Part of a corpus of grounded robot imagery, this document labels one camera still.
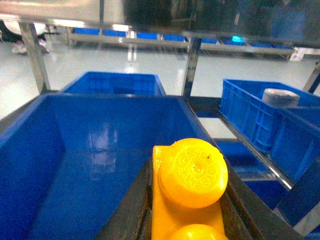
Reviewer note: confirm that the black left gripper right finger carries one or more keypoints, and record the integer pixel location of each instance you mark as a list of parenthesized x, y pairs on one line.
[(246, 217)]

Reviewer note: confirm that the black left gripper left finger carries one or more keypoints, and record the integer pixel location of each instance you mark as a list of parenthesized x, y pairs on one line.
[(132, 220)]

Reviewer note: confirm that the yellow toy building block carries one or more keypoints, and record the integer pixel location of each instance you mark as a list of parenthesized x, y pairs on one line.
[(189, 178)]

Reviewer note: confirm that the large blue bin left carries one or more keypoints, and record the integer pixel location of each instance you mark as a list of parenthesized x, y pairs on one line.
[(69, 159)]

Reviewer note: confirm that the large blue bin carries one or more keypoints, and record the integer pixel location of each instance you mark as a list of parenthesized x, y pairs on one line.
[(69, 159), (297, 142)]

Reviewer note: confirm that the large blue bin right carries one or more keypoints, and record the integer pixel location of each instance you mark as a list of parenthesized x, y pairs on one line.
[(297, 142)]

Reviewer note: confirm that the blue bin with roll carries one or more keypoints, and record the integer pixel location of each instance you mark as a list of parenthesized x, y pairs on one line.
[(242, 105)]

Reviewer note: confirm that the grey tape roll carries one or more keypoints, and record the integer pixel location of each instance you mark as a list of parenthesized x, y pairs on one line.
[(280, 98)]

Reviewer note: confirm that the rear left blue bin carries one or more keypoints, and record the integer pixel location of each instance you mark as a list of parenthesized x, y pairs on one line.
[(119, 83)]

